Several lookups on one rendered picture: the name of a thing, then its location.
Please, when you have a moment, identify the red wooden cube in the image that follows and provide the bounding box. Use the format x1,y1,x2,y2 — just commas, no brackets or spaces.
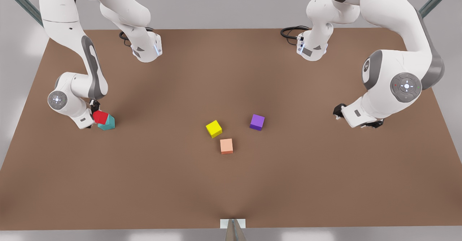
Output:
93,111,109,125

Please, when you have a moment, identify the teal wooden cube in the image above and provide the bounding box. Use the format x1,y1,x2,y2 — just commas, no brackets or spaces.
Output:
97,115,116,131

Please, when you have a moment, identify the purple wooden cube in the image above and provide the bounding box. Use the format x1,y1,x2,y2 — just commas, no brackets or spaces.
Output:
249,114,265,131

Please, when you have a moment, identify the orange wooden cube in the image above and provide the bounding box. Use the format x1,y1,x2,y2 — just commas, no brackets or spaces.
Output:
220,138,234,155

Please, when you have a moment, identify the yellow wooden cube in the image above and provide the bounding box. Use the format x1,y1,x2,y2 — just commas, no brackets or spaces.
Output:
206,120,223,139

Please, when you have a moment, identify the black cable loop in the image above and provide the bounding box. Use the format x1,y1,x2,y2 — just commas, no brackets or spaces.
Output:
280,26,311,46
119,27,155,47

